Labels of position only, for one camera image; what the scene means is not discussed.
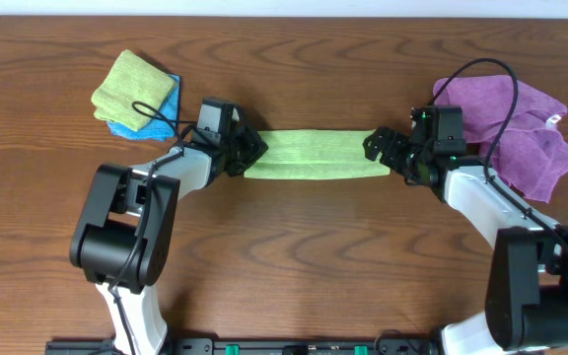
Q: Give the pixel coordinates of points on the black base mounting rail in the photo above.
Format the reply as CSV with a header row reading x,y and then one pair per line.
x,y
207,346

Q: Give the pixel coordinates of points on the purple microfiber cloth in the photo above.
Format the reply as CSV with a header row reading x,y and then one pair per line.
x,y
532,154

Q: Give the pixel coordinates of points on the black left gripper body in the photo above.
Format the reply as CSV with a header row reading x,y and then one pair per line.
x,y
236,148

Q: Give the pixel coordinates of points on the folded green cloth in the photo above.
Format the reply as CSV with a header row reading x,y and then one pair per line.
x,y
130,79

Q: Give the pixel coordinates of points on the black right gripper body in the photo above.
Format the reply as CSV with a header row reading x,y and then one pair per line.
x,y
404,158

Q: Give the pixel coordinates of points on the light green microfiber cloth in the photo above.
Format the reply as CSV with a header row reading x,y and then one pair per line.
x,y
309,154

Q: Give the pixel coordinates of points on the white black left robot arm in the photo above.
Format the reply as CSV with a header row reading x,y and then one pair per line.
x,y
123,235

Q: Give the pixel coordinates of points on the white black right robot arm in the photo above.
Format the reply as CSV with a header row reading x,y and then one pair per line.
x,y
526,305

